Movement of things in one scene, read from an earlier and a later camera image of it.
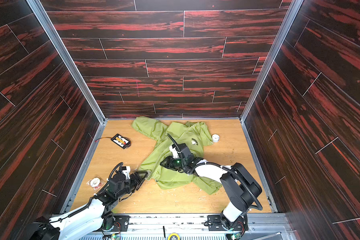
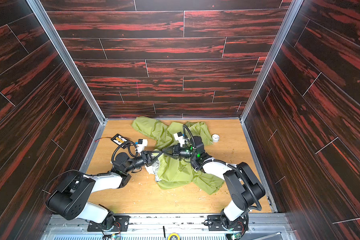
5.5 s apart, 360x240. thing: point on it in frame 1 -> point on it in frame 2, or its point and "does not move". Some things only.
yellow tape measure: (173, 234) does not move
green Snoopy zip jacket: (195, 135) does not move
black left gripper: (132, 180) -> (149, 157)
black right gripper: (169, 162) -> (174, 150)
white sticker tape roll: (215, 138) does not move
